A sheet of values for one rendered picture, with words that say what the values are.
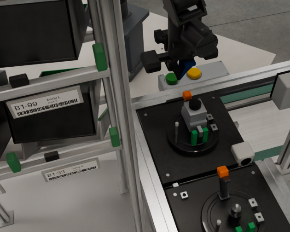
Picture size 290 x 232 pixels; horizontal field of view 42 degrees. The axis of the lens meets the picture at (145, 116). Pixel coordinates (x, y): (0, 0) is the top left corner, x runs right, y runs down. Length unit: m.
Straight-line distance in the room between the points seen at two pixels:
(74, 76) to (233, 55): 1.00
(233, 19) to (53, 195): 2.23
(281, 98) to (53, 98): 0.49
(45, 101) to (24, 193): 0.66
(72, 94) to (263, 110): 0.78
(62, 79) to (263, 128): 0.76
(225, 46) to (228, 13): 1.63
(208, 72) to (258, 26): 1.81
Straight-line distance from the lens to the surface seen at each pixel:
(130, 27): 1.18
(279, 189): 0.98
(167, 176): 0.94
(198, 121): 0.93
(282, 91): 0.80
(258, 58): 1.41
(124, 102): 0.51
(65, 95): 0.47
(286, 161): 0.97
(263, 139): 1.10
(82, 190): 1.07
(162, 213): 0.92
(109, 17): 0.41
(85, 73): 0.46
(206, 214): 0.88
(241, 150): 0.97
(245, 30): 2.92
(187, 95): 0.96
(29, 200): 1.10
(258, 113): 1.15
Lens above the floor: 1.79
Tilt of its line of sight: 51 degrees down
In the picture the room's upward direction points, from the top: 4 degrees counter-clockwise
